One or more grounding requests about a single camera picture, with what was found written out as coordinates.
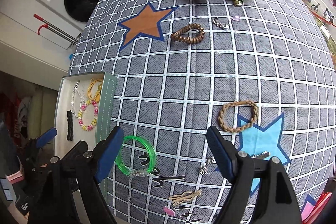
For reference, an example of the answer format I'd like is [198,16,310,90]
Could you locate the brown spiral hair tie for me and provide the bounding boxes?
[170,23,206,45]

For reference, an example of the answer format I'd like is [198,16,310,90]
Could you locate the grey checked tablecloth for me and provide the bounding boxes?
[69,0,335,223]

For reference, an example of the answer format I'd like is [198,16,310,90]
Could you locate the pink yellow beaded bracelet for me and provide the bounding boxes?
[77,99,99,132]

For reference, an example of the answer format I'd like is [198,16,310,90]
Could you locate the green translucent bangle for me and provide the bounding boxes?
[114,135,156,178]

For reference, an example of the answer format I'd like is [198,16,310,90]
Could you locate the tan braided hair tie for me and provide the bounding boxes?
[217,99,259,134]

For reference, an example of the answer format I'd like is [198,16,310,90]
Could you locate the red handled metal rod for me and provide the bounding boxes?
[33,14,78,45]

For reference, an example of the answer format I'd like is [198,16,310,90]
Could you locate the pale purple bead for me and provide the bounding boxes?
[232,15,240,22]

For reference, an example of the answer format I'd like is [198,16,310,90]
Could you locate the red plastic container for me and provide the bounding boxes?
[301,192,332,224]

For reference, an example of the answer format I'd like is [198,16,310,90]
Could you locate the silver chain bracelet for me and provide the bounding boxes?
[70,80,86,119]

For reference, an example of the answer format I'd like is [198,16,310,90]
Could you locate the silver rhinestone brooch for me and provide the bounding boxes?
[198,156,216,176]

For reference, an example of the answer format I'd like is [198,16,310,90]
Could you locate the beige bobby pins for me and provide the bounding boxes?
[169,189,202,206]

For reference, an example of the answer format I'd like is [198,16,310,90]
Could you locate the black hair claw clip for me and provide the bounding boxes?
[67,110,74,141]

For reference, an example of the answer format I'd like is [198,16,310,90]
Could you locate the pink small hair clip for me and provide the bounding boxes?
[163,206,176,217]

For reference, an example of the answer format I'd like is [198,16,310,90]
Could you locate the small silver charm clip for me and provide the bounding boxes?
[212,18,230,30]

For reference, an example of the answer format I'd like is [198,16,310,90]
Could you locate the white jewelry tray box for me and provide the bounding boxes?
[54,72,117,158]

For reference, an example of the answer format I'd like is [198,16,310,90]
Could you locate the silver spiked hair clip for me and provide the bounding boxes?
[252,151,270,159]

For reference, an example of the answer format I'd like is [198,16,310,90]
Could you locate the yellow cord necklace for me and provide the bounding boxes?
[87,78,104,103]

